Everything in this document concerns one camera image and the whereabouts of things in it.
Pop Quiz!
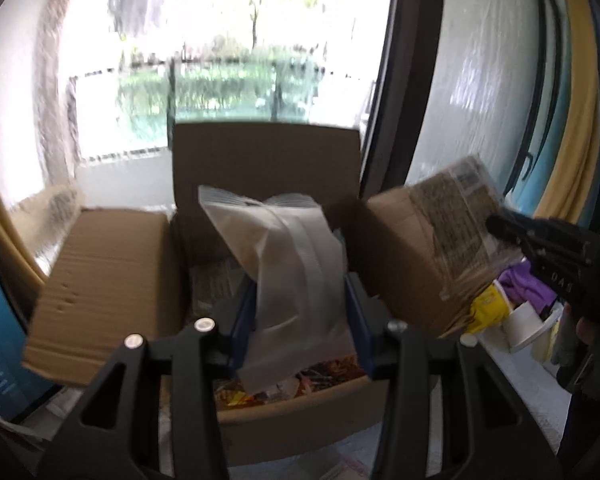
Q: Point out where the white paper cup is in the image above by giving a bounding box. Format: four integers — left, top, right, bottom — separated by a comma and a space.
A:
502, 302, 557, 354

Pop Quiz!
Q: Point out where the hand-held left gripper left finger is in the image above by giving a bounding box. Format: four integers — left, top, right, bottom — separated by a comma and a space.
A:
37, 280, 259, 480

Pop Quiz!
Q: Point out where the silver snack packet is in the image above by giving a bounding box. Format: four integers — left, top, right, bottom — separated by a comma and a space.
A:
197, 185, 353, 392

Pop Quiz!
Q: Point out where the dark window frame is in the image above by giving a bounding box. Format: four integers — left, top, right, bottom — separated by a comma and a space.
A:
357, 0, 447, 201

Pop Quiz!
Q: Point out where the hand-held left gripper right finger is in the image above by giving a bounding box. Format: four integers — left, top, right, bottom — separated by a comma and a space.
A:
344, 271, 563, 480

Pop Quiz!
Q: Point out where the yellow curtain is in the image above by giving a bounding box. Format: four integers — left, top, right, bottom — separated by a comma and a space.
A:
535, 0, 600, 221
0, 150, 48, 286

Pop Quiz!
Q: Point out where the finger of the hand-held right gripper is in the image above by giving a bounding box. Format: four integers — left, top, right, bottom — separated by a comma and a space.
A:
485, 215, 548, 262
505, 211, 600, 243

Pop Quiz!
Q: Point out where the person's right forearm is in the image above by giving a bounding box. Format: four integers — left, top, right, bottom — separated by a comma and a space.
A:
550, 310, 600, 402

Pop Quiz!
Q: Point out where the purple cloth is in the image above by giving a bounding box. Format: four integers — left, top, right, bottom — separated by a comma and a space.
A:
497, 260, 561, 312

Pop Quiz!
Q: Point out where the brown cardboard box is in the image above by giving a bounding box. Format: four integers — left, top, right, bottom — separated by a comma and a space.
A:
21, 121, 526, 453

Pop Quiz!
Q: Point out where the orange snack packet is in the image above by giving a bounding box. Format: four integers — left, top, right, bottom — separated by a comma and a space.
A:
214, 355, 373, 407

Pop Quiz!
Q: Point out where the tablet with lit screen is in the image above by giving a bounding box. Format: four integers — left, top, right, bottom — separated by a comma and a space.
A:
0, 255, 62, 423

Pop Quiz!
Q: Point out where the balcony railing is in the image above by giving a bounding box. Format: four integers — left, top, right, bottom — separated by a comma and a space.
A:
67, 55, 371, 127

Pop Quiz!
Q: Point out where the person's right hand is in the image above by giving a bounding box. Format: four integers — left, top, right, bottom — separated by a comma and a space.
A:
572, 312, 600, 353

